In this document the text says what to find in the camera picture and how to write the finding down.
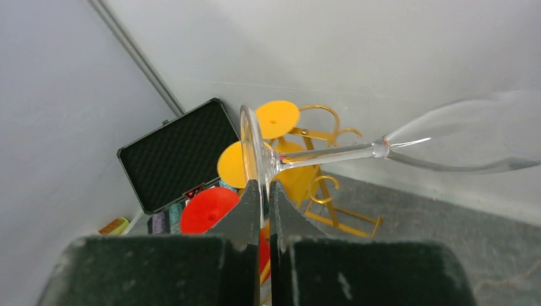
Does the yellow orange toy brick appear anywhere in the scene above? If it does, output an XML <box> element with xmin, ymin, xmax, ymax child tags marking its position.
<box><xmin>98</xmin><ymin>217</ymin><xmax>130</xmax><ymax>235</ymax></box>

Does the black poker chip case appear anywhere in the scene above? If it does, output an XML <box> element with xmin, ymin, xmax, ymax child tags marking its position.
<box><xmin>117</xmin><ymin>98</ymin><xmax>239</xmax><ymax>235</ymax></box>

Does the yellow plastic wine glass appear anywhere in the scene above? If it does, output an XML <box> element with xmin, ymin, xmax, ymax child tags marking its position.
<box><xmin>217</xmin><ymin>141</ymin><xmax>316</xmax><ymax>203</ymax></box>
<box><xmin>255</xmin><ymin>100</ymin><xmax>300</xmax><ymax>140</ymax></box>

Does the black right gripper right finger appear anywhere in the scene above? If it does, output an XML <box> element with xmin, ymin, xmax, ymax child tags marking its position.
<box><xmin>269</xmin><ymin>181</ymin><xmax>476</xmax><ymax>305</ymax></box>

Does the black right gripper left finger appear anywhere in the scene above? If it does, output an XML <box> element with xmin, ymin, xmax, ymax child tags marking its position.
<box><xmin>38</xmin><ymin>180</ymin><xmax>260</xmax><ymax>305</ymax></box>

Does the red plastic wine glass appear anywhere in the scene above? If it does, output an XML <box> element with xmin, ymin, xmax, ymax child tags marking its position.
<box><xmin>179</xmin><ymin>187</ymin><xmax>271</xmax><ymax>284</ymax></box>

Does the clear wine glass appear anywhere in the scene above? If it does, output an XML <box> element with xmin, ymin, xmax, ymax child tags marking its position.
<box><xmin>240</xmin><ymin>90</ymin><xmax>540</xmax><ymax>222</ymax></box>

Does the gold wire wine glass rack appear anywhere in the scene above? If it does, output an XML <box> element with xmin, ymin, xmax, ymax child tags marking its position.
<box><xmin>267</xmin><ymin>105</ymin><xmax>383</xmax><ymax>238</ymax></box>

